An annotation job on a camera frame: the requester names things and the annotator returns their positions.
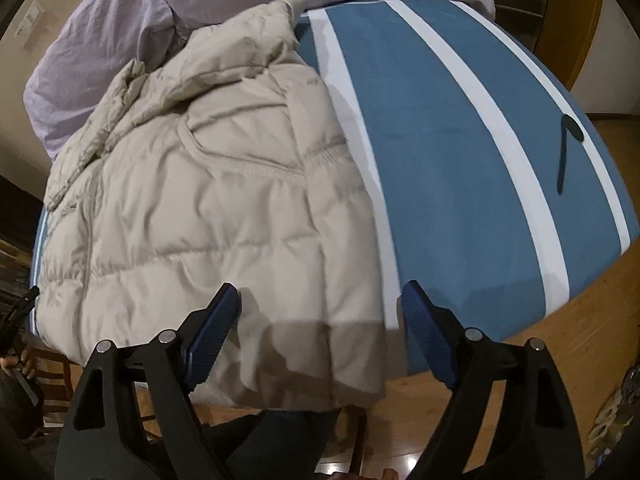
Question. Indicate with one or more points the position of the patterned cloth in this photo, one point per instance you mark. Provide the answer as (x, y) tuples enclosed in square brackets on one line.
[(614, 410)]

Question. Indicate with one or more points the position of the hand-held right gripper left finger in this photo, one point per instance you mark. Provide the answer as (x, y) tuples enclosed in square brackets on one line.
[(219, 331)]

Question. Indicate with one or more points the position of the wooden door frame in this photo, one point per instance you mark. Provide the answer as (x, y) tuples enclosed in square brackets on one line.
[(575, 35)]

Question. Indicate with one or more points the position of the lavender duvet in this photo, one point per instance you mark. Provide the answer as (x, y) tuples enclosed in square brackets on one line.
[(125, 25)]

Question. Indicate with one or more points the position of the person's dark pants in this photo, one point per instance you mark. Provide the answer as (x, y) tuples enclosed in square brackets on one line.
[(280, 440)]

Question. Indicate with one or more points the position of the wooden chair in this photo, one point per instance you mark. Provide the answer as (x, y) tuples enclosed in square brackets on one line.
[(55, 385)]

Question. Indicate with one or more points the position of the person's left hand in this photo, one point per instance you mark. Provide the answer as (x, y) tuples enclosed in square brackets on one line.
[(20, 364)]

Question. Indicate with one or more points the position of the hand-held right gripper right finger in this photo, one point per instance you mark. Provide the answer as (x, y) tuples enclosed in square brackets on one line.
[(425, 331)]

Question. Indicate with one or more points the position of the white wall switch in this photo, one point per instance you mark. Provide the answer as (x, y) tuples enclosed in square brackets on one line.
[(31, 21)]

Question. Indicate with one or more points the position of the beige puffer jacket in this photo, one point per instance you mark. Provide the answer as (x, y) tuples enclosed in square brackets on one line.
[(210, 200)]

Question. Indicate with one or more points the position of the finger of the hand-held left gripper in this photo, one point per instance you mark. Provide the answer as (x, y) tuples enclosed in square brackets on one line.
[(24, 301)]

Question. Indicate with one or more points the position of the blue white striped bed sheet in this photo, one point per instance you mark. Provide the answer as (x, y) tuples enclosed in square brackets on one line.
[(450, 170)]

